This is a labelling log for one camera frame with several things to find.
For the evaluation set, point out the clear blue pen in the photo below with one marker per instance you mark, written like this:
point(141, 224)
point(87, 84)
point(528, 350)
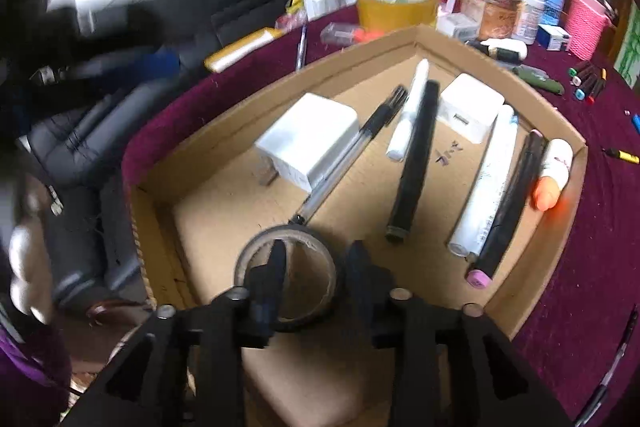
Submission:
point(301, 47)

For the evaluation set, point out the small tape roll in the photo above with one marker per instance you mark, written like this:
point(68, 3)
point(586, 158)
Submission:
point(300, 252)

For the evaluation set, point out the large white charger block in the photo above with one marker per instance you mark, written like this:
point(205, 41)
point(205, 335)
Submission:
point(310, 142)

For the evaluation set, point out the black white spool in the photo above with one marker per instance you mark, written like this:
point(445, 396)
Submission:
point(500, 49)

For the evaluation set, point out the tan packing tape roll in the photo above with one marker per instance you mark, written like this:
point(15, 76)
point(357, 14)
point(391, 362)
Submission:
point(397, 9)

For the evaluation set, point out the white plastic jar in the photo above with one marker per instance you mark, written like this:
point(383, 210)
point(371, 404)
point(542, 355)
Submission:
point(530, 12)

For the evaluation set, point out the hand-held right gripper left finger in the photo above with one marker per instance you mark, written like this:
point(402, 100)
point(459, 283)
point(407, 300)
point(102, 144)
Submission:
point(272, 269)

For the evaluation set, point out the clear barrel black pen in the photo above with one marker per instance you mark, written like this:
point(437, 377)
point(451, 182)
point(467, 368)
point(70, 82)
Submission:
point(345, 157)

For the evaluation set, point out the black marker pink caps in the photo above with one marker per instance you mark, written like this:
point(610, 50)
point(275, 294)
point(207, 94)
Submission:
point(507, 212)

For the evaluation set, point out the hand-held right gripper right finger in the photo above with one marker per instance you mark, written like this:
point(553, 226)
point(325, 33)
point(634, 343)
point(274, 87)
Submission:
point(357, 272)

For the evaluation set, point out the small white box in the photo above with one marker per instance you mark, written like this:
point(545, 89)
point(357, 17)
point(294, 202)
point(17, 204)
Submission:
point(457, 26)

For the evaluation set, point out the red cap marker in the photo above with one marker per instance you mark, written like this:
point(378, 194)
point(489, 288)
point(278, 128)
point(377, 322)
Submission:
point(597, 88)

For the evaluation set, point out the thick black marker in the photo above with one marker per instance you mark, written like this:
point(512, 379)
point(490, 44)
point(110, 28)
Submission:
point(415, 162)

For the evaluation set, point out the yellow black pen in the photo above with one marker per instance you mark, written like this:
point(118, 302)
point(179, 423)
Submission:
point(622, 155)

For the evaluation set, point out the pink plastic basket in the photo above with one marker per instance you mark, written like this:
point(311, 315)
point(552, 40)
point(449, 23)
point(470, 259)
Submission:
point(590, 24)

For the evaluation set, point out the blue white box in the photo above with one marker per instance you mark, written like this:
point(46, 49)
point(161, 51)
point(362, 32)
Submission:
point(554, 38)

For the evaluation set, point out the green cap marker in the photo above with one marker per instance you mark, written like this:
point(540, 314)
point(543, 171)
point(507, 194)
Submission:
point(580, 70)

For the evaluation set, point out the group of coloured markers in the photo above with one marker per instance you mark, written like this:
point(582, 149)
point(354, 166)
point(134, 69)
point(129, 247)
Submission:
point(587, 88)

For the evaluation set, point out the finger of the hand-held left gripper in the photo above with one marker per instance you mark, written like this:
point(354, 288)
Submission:
point(125, 52)

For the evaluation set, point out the yellow white bag roll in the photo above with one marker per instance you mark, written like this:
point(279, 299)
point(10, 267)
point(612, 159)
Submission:
point(242, 49)

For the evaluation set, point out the long white marker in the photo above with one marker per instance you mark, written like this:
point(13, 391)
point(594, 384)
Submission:
point(487, 182)

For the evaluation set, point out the black sofa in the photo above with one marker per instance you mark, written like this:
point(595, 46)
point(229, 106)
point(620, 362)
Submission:
point(165, 57)

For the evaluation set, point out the clear orange small case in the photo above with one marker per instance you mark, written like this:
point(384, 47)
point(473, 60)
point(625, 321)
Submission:
point(345, 34)

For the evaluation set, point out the cardboard box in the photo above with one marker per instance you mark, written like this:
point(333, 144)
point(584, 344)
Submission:
point(350, 207)

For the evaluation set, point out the black ballpoint pen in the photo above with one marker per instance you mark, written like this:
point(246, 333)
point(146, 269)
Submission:
point(610, 367)

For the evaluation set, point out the person's left hand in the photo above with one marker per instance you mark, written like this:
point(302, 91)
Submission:
point(30, 257)

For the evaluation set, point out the white highlighter orange cap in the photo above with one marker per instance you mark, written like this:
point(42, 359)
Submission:
point(552, 174)

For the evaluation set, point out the thin white marker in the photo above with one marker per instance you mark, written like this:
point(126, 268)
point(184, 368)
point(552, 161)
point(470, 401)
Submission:
point(410, 112)

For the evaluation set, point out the green folding knife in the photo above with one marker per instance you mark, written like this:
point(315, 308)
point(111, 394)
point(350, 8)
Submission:
point(540, 79)

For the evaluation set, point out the small white charger block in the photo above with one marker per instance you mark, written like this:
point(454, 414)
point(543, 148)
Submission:
point(470, 114)

